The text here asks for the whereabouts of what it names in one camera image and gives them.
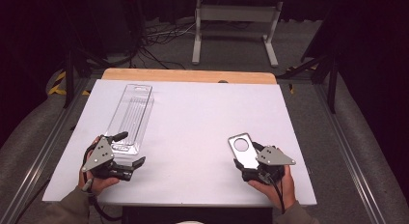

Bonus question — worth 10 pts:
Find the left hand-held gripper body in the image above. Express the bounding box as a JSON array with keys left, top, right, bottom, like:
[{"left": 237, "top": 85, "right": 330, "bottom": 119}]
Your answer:
[{"left": 80, "top": 134, "right": 135, "bottom": 182}]

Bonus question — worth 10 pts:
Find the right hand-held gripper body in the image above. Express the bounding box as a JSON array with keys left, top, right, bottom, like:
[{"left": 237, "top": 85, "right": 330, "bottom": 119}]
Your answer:
[{"left": 241, "top": 142, "right": 297, "bottom": 186}]

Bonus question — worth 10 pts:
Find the silver metal plate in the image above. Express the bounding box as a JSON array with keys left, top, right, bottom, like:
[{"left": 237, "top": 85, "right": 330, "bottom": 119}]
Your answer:
[{"left": 227, "top": 132, "right": 261, "bottom": 171}]

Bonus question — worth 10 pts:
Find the clear plastic packaging box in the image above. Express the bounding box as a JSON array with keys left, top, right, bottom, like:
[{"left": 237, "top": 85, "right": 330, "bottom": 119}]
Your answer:
[{"left": 104, "top": 83, "right": 155, "bottom": 167}]

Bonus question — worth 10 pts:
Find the person's left hand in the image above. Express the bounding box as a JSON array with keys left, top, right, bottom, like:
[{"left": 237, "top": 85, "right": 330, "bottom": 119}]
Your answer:
[{"left": 77, "top": 135, "right": 121, "bottom": 197}]

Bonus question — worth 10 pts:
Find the person's right hand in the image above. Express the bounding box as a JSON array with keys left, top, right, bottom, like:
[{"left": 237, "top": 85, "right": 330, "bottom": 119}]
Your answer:
[{"left": 247, "top": 147, "right": 298, "bottom": 210}]

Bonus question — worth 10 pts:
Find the black tripod stand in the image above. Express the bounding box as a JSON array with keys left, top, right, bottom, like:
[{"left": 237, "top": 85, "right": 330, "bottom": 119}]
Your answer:
[
  {"left": 276, "top": 34, "right": 340, "bottom": 115},
  {"left": 62, "top": 44, "right": 112, "bottom": 109}
]

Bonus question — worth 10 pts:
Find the yellow black hazard tape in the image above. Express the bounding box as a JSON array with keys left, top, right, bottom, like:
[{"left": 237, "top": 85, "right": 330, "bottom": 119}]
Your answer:
[{"left": 47, "top": 70, "right": 92, "bottom": 98}]

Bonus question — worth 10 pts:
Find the wooden table board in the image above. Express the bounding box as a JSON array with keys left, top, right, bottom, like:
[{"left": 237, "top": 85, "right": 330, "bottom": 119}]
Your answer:
[{"left": 101, "top": 68, "right": 278, "bottom": 86}]

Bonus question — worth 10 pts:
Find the white metal stand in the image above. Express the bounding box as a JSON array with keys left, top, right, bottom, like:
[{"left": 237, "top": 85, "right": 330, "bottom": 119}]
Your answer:
[{"left": 191, "top": 0, "right": 285, "bottom": 69}]

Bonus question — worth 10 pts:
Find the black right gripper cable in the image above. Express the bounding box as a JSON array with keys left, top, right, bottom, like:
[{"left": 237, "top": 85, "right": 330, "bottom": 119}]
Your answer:
[{"left": 263, "top": 173, "right": 286, "bottom": 215}]

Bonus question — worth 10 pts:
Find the aluminium floor rail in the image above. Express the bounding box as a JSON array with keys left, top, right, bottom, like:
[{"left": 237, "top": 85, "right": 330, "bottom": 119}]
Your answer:
[
  {"left": 312, "top": 83, "right": 389, "bottom": 224},
  {"left": 0, "top": 77, "right": 95, "bottom": 224}
]

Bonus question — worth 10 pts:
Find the bundle of floor cables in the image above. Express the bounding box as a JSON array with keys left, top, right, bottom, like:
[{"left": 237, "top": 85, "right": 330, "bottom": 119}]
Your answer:
[{"left": 129, "top": 15, "right": 198, "bottom": 70}]

